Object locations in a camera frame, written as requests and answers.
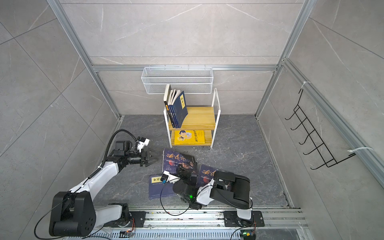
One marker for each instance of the black wire hook rack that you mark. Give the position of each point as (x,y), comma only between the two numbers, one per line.
(313,136)

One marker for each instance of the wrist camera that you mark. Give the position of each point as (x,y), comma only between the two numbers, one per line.
(141,143)
(167,177)

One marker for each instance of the dark book pages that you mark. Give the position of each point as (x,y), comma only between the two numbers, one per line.
(171,110)

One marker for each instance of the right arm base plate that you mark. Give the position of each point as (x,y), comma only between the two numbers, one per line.
(243,219)

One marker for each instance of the navy yellow-label front book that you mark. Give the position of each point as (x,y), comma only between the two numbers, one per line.
(157,189)

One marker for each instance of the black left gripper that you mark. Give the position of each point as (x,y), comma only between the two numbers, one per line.
(146,157)

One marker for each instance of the white mesh wall basket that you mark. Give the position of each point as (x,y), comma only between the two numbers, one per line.
(191,80)

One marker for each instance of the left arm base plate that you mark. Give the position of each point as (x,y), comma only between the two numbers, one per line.
(132,218)

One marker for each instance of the dark portrait book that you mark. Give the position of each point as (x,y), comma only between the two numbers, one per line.
(206,174)
(172,160)

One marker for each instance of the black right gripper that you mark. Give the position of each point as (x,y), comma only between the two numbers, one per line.
(181,174)

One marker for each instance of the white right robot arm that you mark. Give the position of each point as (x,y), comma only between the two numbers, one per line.
(212,184)

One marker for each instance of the blue book yellow label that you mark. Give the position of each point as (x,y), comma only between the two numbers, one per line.
(182,110)

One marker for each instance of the black yellow book on shelf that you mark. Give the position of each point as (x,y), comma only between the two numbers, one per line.
(165,99)

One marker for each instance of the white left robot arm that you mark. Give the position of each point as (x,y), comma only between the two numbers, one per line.
(74,213)

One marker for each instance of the navy book yin-yang cover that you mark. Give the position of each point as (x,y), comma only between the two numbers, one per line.
(174,99)

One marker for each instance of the yellow cartoon cover book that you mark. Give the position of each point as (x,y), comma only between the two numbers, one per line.
(192,137)

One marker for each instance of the white metal wooden shelf rack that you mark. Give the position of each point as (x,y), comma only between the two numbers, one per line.
(201,118)

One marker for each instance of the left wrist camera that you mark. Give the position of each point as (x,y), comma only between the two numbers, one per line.
(141,143)

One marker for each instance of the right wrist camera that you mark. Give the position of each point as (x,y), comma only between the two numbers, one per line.
(167,177)

